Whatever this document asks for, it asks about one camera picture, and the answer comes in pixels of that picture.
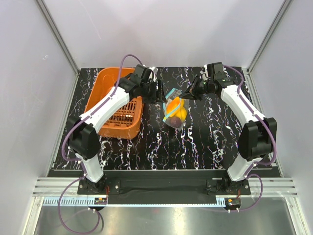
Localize orange plastic basket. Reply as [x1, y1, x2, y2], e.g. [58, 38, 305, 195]
[80, 67, 143, 140]

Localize clear zip top bag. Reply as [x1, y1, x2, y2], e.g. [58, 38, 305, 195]
[163, 88, 189, 131]

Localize orange carrot piece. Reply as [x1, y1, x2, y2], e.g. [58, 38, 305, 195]
[166, 97, 184, 117]

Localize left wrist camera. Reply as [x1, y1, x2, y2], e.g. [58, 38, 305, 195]
[132, 64, 154, 86]

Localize right connector box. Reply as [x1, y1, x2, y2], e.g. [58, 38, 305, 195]
[225, 197, 241, 210]

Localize yellow lemon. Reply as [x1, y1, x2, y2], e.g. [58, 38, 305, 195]
[175, 108, 187, 122]

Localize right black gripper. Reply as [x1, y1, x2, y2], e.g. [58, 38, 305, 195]
[179, 75, 213, 102]

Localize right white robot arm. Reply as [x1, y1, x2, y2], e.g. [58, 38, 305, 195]
[180, 76, 277, 194]

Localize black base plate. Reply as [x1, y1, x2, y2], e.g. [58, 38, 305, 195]
[78, 170, 250, 196]

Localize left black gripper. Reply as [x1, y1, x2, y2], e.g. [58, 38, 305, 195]
[140, 79, 166, 104]

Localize left connector box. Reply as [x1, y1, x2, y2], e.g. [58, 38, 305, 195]
[94, 195, 108, 205]

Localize connector box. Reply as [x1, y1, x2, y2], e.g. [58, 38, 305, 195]
[94, 195, 108, 205]
[225, 197, 241, 210]

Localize dark red plum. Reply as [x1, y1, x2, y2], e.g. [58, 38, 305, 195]
[169, 116, 182, 129]

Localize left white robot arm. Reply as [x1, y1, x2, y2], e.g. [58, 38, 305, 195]
[62, 74, 166, 194]

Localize aluminium frame rail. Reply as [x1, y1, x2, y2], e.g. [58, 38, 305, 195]
[32, 176, 297, 197]

